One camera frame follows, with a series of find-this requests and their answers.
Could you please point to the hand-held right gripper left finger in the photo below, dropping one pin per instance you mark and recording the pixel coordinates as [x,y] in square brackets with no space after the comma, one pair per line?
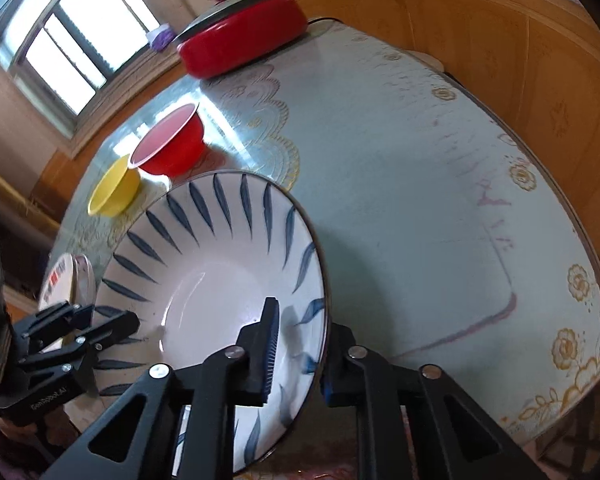
[270,350]

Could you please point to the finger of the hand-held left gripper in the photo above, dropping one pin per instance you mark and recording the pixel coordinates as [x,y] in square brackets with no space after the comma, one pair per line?
[55,320]
[110,330]

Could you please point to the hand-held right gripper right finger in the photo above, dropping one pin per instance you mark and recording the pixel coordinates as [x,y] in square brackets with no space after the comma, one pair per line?
[340,375]

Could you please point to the large dragon print plate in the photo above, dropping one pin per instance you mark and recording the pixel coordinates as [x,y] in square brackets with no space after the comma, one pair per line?
[55,280]

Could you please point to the pink rim floral plate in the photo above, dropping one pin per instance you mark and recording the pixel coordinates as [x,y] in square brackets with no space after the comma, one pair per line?
[84,275]

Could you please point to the blue striped ceramic bowl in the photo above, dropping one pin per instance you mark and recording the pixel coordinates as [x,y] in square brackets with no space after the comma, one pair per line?
[205,270]

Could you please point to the yellow plastic bowl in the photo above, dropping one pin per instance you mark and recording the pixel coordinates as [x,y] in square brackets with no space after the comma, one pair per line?
[112,190]

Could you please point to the red plastic bowl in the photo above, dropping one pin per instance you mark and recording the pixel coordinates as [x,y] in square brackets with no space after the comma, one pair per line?
[175,150]

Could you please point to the purple tissue box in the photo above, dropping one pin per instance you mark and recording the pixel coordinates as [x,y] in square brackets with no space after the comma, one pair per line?
[161,37]

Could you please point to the sliding glass window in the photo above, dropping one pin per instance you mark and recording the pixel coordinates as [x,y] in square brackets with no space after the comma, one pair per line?
[80,20]

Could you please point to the red electric cooker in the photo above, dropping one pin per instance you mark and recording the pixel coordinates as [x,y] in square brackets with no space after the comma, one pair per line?
[245,47]

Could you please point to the grey cooker lid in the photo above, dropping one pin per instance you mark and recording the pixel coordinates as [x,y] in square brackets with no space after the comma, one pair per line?
[230,12]

